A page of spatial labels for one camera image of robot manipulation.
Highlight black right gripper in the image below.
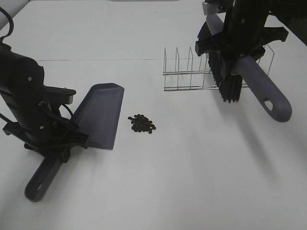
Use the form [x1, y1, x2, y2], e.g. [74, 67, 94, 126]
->
[195, 23, 288, 77]

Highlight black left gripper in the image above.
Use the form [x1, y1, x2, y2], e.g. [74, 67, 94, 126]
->
[2, 92, 89, 163]

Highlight purple hand brush black bristles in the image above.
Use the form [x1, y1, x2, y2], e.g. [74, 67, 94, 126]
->
[197, 13, 293, 123]

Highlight purple plastic dustpan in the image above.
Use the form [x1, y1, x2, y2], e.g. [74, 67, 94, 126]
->
[24, 83, 124, 202]

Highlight pile of coffee beans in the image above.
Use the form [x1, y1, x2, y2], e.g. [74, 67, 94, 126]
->
[127, 114, 156, 134]

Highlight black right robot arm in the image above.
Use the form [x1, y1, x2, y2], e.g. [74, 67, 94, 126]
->
[195, 0, 288, 79]

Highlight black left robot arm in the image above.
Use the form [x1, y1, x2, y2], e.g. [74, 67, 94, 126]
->
[0, 46, 88, 163]

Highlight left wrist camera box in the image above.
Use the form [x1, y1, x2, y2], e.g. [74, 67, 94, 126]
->
[45, 86, 76, 104]

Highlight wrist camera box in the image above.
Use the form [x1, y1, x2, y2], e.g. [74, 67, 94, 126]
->
[45, 86, 76, 104]
[202, 0, 227, 16]

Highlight metal wire dish rack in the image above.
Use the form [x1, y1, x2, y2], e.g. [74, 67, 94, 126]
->
[162, 45, 275, 92]

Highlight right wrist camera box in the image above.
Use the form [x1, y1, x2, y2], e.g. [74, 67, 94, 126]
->
[202, 0, 227, 16]

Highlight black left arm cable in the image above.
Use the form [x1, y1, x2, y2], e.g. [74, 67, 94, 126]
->
[0, 7, 15, 45]

